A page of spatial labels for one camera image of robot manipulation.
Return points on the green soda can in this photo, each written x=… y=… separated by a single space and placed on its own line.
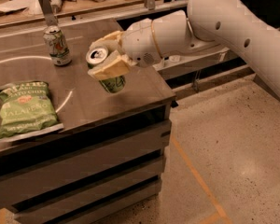
x=112 y=81

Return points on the grey metal bracket post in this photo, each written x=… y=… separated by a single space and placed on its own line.
x=47 y=12

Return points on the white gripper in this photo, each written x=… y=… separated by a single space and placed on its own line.
x=138 y=44

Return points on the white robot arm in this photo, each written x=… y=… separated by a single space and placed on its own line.
x=205 y=22

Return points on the white paper sheet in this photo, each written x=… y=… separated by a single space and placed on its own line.
x=14 y=5

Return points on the green jalapeno chips bag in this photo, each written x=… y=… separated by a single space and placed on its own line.
x=26 y=110

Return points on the white upright soda can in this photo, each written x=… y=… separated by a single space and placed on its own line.
x=57 y=46

